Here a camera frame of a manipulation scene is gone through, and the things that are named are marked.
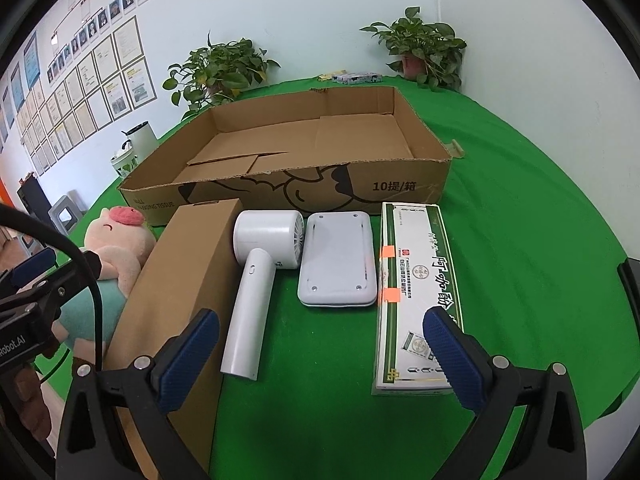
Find white patterned cup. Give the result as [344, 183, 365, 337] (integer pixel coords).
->
[110, 142, 138, 179]

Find white kettle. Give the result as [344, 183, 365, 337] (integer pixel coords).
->
[123, 121, 160, 162]

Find potted plant in red pot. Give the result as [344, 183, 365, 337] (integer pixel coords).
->
[359, 6, 468, 93]

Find wall of framed certificates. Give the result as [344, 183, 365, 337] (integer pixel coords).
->
[15, 15, 158, 176]

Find grey plastic stool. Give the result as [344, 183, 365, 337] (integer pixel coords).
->
[50, 190, 85, 233]

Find printed packets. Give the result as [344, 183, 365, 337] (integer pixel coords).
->
[315, 70, 384, 86]

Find white green medicine box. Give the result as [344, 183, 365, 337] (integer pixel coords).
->
[371, 201, 463, 398]

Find long brown cardboard box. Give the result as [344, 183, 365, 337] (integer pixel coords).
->
[102, 198, 243, 480]

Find large cardboard box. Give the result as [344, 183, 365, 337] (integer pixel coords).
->
[117, 86, 453, 228]

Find green tablecloth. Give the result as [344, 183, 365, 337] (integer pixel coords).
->
[37, 76, 640, 480]

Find pink pig plush toy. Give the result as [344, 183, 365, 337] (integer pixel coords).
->
[50, 205, 158, 361]

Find blue framed poster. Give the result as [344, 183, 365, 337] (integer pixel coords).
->
[22, 32, 41, 90]

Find person's left hand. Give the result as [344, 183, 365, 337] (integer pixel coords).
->
[0, 365, 55, 461]

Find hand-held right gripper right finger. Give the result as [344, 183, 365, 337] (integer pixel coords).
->
[422, 305, 588, 480]

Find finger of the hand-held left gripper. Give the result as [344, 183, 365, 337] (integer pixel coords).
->
[30, 249, 105, 311]
[0, 247, 63, 306]

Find white handheld fan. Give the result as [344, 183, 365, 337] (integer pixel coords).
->
[220, 210, 306, 381]

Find bushy potted green plant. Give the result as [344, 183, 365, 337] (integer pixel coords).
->
[167, 32, 281, 121]

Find black cabinet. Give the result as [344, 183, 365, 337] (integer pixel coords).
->
[16, 177, 52, 222]

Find black cable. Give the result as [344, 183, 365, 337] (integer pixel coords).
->
[0, 204, 106, 373]

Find white flat rectangular device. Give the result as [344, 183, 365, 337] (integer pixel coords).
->
[297, 211, 378, 309]

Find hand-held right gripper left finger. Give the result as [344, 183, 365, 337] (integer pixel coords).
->
[55, 307, 221, 480]

